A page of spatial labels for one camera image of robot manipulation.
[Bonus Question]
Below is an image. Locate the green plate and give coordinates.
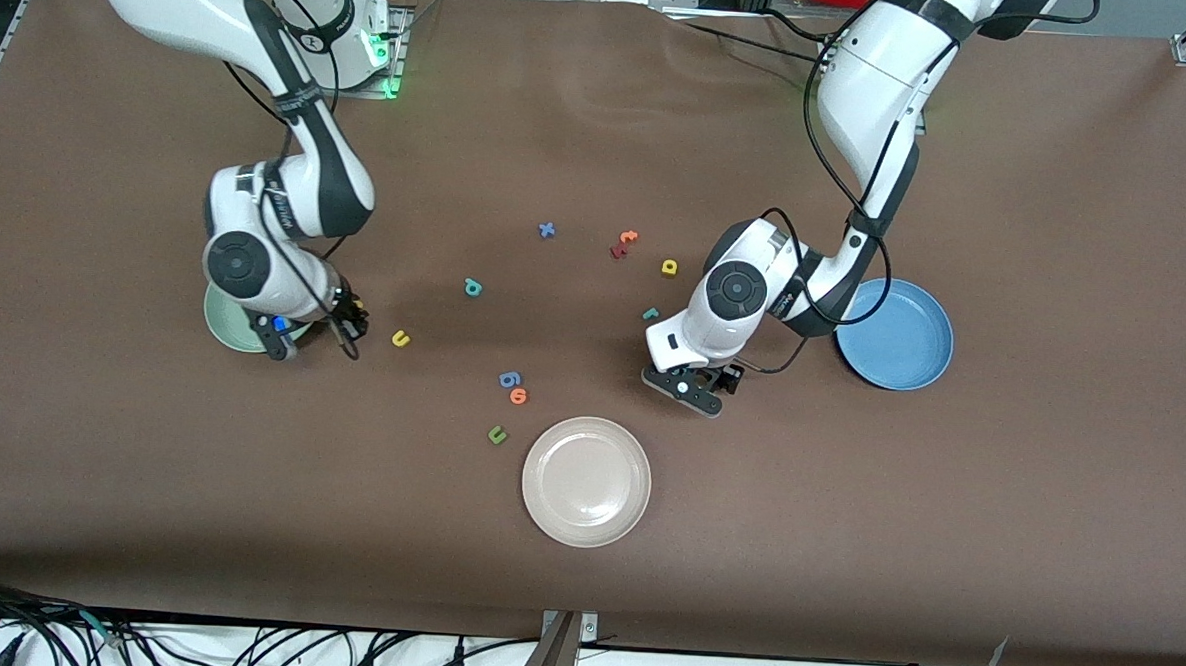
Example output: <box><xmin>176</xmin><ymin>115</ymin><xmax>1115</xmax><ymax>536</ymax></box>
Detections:
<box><xmin>202</xmin><ymin>288</ymin><xmax>320</xmax><ymax>357</ymax></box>

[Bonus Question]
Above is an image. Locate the black thick cable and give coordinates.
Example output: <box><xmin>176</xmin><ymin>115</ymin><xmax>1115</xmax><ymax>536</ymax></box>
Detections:
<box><xmin>0</xmin><ymin>575</ymin><xmax>83</xmax><ymax>632</ymax></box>

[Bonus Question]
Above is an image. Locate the brown table cover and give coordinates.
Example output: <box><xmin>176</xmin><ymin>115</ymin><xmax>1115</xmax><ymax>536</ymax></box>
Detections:
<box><xmin>0</xmin><ymin>0</ymin><xmax>1186</xmax><ymax>666</ymax></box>

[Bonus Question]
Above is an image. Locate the blue plate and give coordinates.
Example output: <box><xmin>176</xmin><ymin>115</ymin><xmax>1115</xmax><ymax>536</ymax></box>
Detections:
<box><xmin>835</xmin><ymin>276</ymin><xmax>957</xmax><ymax>394</ymax></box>

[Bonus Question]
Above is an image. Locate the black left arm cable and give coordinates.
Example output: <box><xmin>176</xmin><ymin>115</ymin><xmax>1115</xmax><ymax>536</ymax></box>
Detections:
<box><xmin>746</xmin><ymin>20</ymin><xmax>906</xmax><ymax>382</ymax></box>

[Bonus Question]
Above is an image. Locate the teal cable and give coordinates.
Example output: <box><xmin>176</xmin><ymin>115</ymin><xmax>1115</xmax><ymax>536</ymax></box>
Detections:
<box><xmin>69</xmin><ymin>605</ymin><xmax>127</xmax><ymax>649</ymax></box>

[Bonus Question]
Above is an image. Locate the aluminium profile beam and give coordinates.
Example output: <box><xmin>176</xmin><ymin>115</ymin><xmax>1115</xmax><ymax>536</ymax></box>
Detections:
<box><xmin>513</xmin><ymin>608</ymin><xmax>599</xmax><ymax>666</ymax></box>

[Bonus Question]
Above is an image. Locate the beige plate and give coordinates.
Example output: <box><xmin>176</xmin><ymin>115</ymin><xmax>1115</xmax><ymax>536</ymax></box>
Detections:
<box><xmin>519</xmin><ymin>414</ymin><xmax>655</xmax><ymax>552</ymax></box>

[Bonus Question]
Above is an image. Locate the black cable on table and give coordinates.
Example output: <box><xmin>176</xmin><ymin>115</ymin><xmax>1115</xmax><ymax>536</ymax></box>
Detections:
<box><xmin>665</xmin><ymin>4</ymin><xmax>838</xmax><ymax>66</ymax></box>

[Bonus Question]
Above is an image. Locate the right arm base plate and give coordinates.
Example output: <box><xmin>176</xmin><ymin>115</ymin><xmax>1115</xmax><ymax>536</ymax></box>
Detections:
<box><xmin>323</xmin><ymin>1</ymin><xmax>411</xmax><ymax>101</ymax></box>

